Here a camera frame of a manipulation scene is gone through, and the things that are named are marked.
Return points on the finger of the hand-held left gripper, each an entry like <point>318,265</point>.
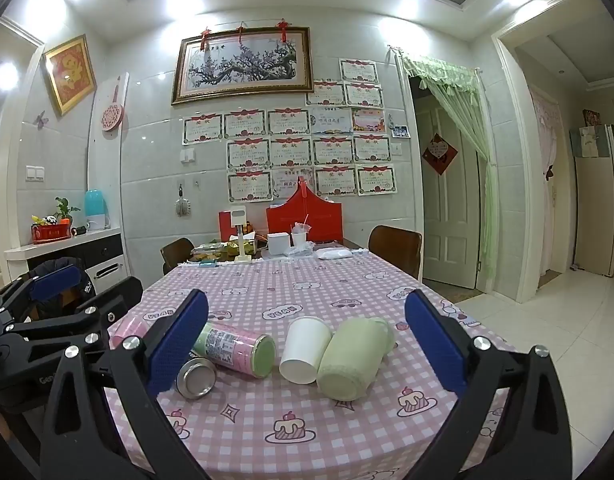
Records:
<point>107,305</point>
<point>57,281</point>

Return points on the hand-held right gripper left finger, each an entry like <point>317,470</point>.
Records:
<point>179,342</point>

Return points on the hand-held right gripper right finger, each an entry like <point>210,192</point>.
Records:
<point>434,345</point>

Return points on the white paper cup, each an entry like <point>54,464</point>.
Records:
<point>307,345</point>

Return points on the pink cup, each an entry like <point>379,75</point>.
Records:
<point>132,329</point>

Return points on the clear plastic cup with straw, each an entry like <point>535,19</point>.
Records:
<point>299,239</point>

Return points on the black bag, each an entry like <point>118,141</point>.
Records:
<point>84,292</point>

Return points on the small metal can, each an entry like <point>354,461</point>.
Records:
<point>196,380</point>

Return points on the red tin box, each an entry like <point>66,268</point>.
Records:
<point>51,234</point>

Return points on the white and black cabinet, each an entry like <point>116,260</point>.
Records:
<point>104,252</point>

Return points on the pink and green can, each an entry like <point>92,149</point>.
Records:
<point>232,347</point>

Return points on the small potted plant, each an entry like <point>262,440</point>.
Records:
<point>64,210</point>

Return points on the pale green mug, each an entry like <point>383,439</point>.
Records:
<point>354,360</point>

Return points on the light blue humidifier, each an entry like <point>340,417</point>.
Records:
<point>95,207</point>

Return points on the brown wooden chair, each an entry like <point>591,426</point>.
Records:
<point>177,255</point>
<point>394,250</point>

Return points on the pink checked tablecloth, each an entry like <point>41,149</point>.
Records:
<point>287,285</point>

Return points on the hanging grey brush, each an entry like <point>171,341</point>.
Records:
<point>182,206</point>

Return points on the white panel door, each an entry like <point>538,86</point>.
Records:
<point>452,220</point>

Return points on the small red box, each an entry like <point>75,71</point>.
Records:
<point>224,224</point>

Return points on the brown doormat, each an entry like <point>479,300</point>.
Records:
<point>550,278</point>

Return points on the white plastic packet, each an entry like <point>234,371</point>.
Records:
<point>333,253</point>

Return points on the white square box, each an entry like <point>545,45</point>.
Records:
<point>278,245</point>

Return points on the white desk stand device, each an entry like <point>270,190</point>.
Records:
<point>239,217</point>

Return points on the green sheer curtain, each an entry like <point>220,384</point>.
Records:
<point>489,200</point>

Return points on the red gift bag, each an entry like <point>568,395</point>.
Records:
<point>317,217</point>

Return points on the red diamond door decoration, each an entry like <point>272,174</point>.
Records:
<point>439,154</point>

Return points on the gold framed picture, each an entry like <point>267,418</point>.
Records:
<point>69,72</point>

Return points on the white refrigerator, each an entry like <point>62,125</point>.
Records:
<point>594,210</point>

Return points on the pink lace curtain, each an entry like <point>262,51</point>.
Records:
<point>544,130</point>

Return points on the framed plum blossom painting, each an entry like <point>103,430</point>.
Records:
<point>242,65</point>

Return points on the small picture on refrigerator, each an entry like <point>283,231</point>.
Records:
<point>591,117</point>

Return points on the red tassel knot ornament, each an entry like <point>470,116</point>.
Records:
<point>205,39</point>
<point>240,34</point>
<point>284,30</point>

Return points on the white double light switch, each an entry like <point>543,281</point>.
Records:
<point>35,173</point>

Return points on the purple butterfly wall sticker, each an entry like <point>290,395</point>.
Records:
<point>41,120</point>

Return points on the pink round wall ornament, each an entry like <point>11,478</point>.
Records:
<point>112,116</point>

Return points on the small wall photo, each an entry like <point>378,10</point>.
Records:
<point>401,131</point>

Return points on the wall of award certificates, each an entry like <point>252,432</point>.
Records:
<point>287,150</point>

